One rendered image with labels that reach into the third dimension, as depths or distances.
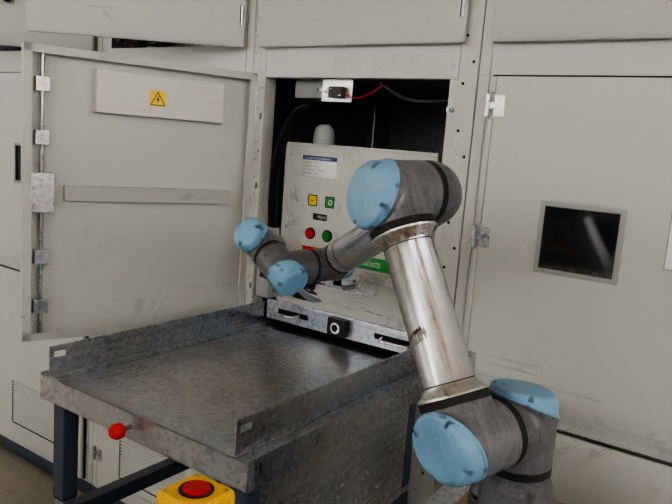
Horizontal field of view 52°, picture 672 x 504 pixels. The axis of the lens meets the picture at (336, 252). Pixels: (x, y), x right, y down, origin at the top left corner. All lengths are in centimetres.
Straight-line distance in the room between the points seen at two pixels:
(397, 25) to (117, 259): 96
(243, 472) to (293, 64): 115
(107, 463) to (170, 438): 140
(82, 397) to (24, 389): 158
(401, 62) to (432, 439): 100
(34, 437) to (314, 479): 184
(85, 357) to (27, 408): 147
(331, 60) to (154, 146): 53
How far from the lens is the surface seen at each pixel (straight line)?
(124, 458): 266
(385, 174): 111
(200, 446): 130
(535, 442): 117
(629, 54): 157
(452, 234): 168
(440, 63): 172
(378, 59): 180
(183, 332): 186
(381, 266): 183
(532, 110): 159
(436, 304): 110
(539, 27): 161
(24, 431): 318
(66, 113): 189
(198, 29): 210
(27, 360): 305
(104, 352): 171
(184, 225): 200
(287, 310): 203
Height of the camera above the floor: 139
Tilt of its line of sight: 9 degrees down
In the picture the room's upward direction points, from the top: 4 degrees clockwise
